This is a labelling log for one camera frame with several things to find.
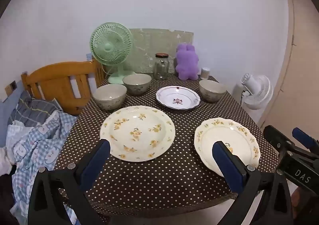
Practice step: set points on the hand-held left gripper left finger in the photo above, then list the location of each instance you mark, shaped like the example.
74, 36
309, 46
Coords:
99, 156

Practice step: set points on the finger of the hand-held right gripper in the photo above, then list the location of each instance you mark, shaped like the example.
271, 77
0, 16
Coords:
304, 139
274, 135

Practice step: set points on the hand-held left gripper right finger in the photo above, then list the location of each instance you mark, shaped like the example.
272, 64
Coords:
229, 167

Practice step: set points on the scalloped yellow floral plate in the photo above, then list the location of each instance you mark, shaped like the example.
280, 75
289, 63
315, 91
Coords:
224, 132

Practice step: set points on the large yellow floral plate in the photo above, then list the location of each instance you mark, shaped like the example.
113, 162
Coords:
137, 132

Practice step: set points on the grey floral ceramic bowl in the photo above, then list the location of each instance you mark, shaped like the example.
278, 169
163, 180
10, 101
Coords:
109, 95
212, 90
137, 84

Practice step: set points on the white plate red flower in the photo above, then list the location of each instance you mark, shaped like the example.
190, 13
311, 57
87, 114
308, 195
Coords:
178, 97

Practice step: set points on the white clip fan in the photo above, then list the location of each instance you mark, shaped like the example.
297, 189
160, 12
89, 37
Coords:
259, 92

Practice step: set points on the blue checkered bear blanket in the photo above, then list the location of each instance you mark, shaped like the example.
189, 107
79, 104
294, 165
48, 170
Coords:
39, 145

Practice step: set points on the brown polka dot tablecloth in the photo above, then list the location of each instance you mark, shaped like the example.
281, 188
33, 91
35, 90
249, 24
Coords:
184, 120

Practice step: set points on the beige door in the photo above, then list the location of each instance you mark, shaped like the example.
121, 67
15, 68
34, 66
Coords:
299, 65

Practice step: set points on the grey plaid pillow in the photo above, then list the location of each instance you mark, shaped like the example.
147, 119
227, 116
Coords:
32, 112

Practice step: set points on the cotton swab container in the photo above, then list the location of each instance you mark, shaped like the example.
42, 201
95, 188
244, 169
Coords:
205, 72

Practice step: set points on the wooden bed headboard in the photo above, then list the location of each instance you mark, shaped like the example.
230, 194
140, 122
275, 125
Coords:
49, 77

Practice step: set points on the white cloth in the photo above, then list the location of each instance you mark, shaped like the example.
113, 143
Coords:
5, 162

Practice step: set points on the dark cloth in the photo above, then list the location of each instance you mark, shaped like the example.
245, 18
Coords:
6, 200

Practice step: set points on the glass jar brown lid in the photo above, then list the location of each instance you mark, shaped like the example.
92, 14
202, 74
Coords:
161, 70

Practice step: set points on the green desk fan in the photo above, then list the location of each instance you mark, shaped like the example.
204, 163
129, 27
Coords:
111, 45

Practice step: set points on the purple plush toy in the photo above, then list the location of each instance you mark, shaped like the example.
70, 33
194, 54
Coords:
187, 62

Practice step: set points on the blue wall patch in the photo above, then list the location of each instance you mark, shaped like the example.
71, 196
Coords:
89, 56

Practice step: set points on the dark wall switch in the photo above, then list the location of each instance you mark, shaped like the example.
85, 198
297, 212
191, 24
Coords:
14, 84

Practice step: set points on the beige wall socket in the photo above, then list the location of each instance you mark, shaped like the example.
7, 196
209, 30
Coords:
8, 89

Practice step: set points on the green patterned wall panel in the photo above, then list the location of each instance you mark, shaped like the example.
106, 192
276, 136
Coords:
154, 42

